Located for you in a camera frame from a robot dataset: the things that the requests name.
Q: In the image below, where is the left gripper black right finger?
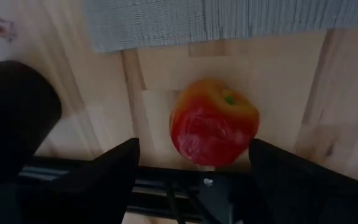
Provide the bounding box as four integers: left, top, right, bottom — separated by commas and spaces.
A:
249, 138, 358, 224

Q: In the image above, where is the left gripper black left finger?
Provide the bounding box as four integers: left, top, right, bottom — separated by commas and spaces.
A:
45, 138, 141, 224

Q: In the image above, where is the red yellow apple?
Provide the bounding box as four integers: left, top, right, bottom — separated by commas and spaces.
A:
168, 77, 260, 168

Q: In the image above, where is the grey woven placemat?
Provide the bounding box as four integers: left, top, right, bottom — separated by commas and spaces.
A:
82, 0, 358, 54

